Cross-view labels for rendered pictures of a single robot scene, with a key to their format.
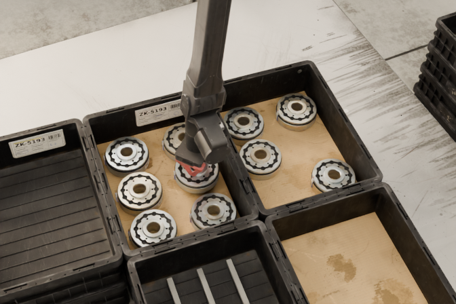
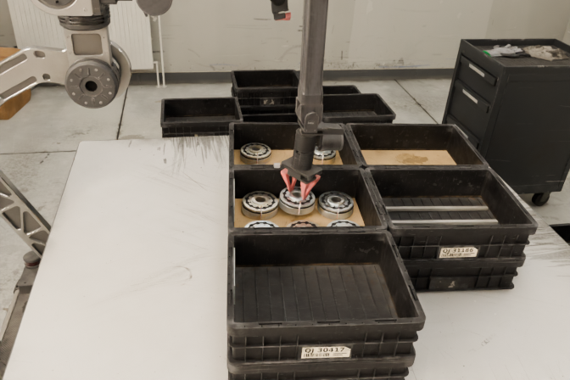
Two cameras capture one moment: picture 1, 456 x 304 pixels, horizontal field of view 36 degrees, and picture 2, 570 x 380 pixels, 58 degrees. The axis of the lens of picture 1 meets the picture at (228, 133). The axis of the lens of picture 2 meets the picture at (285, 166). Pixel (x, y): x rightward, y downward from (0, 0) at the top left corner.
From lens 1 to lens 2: 1.51 m
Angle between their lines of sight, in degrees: 57
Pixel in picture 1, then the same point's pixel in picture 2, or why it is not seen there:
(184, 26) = (86, 211)
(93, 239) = (338, 274)
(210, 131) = (331, 126)
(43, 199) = (285, 299)
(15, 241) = not seen: hidden behind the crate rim
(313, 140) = (281, 156)
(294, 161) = not seen: hidden behind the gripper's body
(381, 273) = (392, 159)
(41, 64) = (50, 319)
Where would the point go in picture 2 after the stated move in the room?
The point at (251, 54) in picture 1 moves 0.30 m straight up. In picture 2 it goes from (150, 185) to (142, 107)
